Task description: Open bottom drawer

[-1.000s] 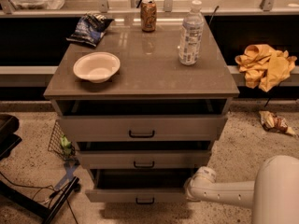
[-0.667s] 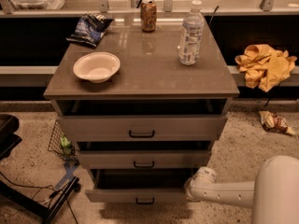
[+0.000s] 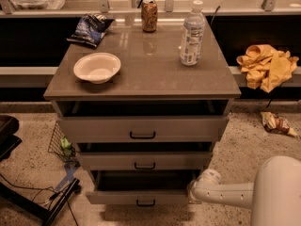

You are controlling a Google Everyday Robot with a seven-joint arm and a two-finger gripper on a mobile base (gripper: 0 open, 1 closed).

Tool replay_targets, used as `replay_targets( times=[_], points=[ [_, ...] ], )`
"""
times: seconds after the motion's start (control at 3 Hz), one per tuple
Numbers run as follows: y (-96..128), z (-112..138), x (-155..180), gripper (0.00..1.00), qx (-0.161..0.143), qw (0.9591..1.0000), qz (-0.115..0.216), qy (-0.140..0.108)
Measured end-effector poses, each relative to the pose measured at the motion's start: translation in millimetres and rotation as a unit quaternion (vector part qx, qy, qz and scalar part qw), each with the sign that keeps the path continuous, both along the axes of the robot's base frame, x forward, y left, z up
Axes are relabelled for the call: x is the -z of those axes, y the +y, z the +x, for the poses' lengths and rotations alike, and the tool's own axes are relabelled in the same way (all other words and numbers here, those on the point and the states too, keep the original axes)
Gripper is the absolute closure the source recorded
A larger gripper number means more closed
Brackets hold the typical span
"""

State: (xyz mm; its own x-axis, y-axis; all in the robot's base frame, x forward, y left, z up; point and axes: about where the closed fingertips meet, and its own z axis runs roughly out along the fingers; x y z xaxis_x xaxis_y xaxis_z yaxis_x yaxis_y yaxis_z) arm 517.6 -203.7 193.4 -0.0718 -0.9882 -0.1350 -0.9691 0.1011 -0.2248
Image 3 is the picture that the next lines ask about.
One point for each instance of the blue tape on floor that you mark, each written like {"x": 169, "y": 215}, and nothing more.
{"x": 70, "y": 169}

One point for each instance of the black chair base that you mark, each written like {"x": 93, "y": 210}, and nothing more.
{"x": 8, "y": 141}

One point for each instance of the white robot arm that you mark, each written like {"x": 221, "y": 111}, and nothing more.
{"x": 274, "y": 198}

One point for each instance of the green object in basket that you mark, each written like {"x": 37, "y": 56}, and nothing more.
{"x": 66, "y": 146}

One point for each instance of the crumpled snack wrapper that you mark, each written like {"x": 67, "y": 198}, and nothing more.
{"x": 275, "y": 124}

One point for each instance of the grey drawer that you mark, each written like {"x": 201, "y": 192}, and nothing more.
{"x": 144, "y": 128}
{"x": 142, "y": 187}
{"x": 145, "y": 161}

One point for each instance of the clear plastic water bottle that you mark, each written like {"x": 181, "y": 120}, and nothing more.
{"x": 192, "y": 35}

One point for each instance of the blue chip bag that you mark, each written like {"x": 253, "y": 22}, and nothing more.
{"x": 91, "y": 29}

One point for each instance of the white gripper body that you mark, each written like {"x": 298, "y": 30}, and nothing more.
{"x": 209, "y": 176}

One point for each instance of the yellow cloth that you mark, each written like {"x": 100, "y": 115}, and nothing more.
{"x": 266, "y": 67}

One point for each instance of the orange soda can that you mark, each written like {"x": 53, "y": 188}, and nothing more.
{"x": 149, "y": 15}

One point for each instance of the grey top drawer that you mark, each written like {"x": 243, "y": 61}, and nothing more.
{"x": 144, "y": 128}

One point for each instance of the white paper bowl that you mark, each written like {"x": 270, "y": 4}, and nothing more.
{"x": 97, "y": 68}

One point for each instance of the grey bottom drawer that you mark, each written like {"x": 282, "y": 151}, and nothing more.
{"x": 142, "y": 187}

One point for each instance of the wire mesh basket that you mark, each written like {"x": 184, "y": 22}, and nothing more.
{"x": 55, "y": 147}

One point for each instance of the grey middle drawer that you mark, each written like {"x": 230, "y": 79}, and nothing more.
{"x": 145, "y": 161}

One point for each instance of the grey drawer cabinet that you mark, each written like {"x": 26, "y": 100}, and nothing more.
{"x": 151, "y": 82}

